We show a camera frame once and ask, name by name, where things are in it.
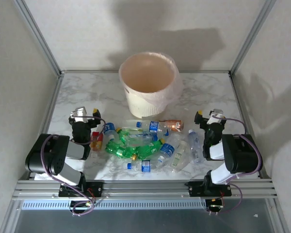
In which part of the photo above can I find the aluminium rear crossbar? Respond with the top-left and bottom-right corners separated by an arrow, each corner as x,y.
60,69 -> 231,74

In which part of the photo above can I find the clear bottle blue-white label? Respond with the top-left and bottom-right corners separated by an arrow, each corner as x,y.
122,133 -> 159,146

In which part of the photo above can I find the copper brown label bottle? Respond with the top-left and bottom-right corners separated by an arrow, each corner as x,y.
159,119 -> 185,132

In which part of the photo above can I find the crushed blue label bottle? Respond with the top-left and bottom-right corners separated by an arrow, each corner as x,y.
149,142 -> 177,169

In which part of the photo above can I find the cream plastic bin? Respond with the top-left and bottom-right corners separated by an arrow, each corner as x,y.
118,50 -> 182,119

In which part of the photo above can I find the aluminium side rail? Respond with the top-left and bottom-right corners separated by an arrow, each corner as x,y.
41,73 -> 64,136
229,72 -> 257,136

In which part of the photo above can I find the red orange drink bottle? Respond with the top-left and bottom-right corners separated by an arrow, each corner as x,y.
90,131 -> 104,158

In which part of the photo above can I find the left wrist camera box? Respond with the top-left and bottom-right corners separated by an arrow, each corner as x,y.
71,106 -> 88,120

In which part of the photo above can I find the blue label bottle white cap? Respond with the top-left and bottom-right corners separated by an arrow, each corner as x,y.
102,122 -> 117,142

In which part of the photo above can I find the clear water bottle blue cap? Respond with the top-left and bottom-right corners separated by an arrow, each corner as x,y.
127,159 -> 161,173

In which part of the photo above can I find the grey metal panel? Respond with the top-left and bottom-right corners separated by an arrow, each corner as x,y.
1,200 -> 288,233

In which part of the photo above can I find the slotted grey cable duct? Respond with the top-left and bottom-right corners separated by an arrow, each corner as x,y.
21,200 -> 207,211

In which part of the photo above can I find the translucent pink bin liner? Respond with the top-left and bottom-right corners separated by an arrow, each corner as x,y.
118,50 -> 183,111

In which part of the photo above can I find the aluminium frame post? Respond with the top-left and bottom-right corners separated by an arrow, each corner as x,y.
13,0 -> 65,77
229,0 -> 278,77

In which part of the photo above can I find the clear plastic bottle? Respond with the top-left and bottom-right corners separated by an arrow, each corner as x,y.
122,120 -> 142,129
166,133 -> 182,149

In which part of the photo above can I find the clear Pepsi bottle blue cap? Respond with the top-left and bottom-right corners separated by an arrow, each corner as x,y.
135,120 -> 169,135

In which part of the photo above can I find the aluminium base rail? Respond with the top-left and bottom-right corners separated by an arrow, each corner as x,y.
11,179 -> 279,201

